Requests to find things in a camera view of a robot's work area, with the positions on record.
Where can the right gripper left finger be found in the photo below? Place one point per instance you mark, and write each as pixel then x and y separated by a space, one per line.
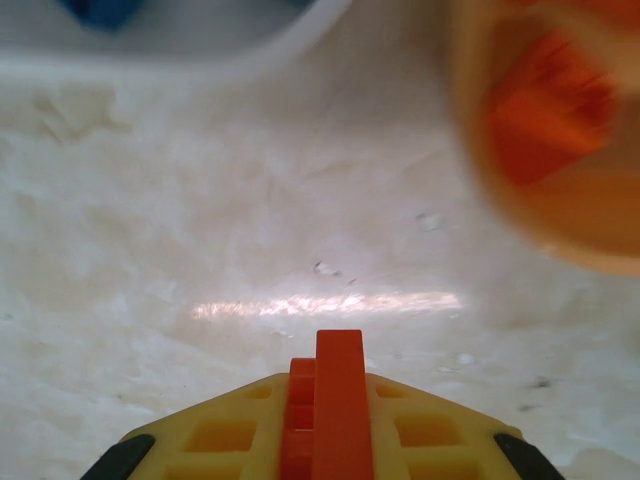
pixel 220 440

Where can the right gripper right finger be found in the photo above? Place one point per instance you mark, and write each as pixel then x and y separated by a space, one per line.
pixel 430 440

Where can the orange lego brick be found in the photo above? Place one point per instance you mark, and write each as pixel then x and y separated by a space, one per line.
pixel 540 130
pixel 340 400

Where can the orange plastic container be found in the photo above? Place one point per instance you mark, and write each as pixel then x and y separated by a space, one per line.
pixel 575 225

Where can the white plastic container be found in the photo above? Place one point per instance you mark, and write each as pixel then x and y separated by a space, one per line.
pixel 225 20

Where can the blue lego brick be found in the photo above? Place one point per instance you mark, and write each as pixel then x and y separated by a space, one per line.
pixel 100 12

